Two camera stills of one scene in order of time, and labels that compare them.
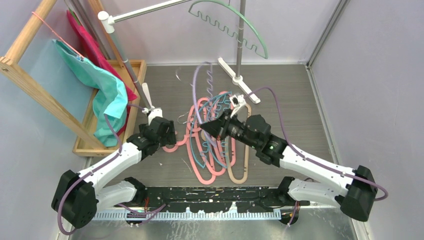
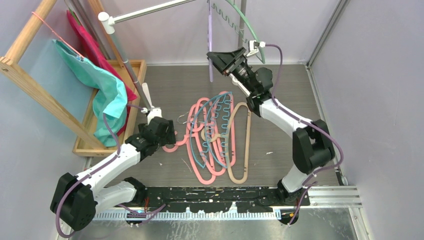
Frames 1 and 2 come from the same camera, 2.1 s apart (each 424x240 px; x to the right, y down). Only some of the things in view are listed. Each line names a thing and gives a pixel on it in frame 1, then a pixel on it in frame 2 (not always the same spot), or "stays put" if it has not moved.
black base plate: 245,199 stays put
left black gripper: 169,138 stays put
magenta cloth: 93,53 stays put
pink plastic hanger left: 186,138 stays put
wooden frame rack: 10,69 stays put
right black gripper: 215,127 to 222,61
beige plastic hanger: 204,134 stays put
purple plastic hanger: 210,91 to 210,41
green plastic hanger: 238,13 to 262,57
